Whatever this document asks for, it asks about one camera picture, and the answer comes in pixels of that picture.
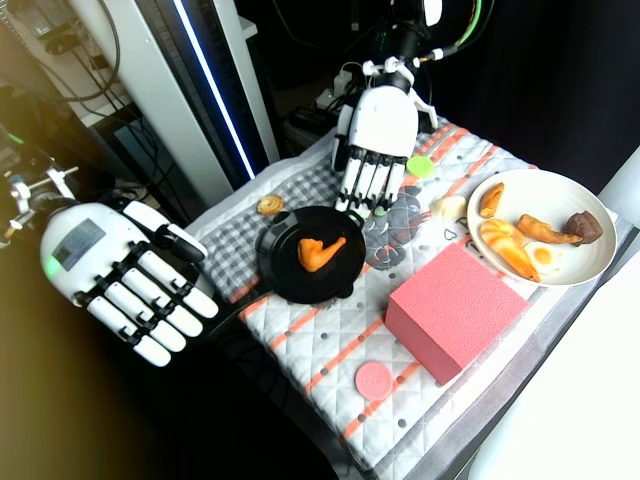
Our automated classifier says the yellow swirl toy cookie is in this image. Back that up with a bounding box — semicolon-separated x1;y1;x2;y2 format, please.
257;193;286;217

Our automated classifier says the black cast iron skillet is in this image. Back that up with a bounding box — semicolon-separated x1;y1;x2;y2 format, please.
209;205;368;336

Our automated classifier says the black hanging cable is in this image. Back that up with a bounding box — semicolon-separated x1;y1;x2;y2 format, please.
59;0;122;104

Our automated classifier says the white power strip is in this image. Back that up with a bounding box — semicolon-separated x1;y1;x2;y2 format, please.
315;88;346;109

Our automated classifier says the grey quilt with printed bear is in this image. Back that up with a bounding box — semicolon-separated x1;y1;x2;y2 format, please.
184;115;621;469

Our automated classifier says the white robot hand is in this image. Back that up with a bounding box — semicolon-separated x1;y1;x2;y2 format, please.
330;84;421;217
39;197;220;368

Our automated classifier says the long brown toy fried piece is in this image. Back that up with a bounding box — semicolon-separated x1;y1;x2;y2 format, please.
516;213;585;246

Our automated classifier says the white toy garlic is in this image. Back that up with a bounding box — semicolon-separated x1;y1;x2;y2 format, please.
430;193;469;219

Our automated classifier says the green round token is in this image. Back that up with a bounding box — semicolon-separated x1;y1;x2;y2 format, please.
405;155;436;178

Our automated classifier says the dark brown toy meat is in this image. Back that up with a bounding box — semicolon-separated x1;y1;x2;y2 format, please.
562;210;604;242

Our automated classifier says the pink foam block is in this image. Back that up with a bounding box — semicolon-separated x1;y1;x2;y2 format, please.
384;243;530;386

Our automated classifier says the orange striped toy prawn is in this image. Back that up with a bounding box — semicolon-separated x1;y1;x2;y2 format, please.
479;218;542;284

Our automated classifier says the white round plate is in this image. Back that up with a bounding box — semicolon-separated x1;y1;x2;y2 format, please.
466;168;618;288

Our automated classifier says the orange toy chicken drumstick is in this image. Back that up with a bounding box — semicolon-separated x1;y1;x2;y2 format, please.
297;236;348;274

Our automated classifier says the white column with blue light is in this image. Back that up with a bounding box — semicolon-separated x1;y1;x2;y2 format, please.
67;0;281;211

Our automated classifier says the white plug charger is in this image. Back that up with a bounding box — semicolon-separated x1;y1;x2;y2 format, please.
333;67;357;94

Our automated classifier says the orange toy fried dumpling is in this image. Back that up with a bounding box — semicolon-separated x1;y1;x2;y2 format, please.
478;181;506;219

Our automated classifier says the black power strip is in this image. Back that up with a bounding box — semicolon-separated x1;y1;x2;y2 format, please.
289;106;336;132

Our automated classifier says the toy fried egg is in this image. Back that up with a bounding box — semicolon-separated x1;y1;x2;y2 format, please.
522;240;566;275

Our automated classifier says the pink round token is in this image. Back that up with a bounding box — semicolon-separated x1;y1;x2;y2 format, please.
354;361;395;402

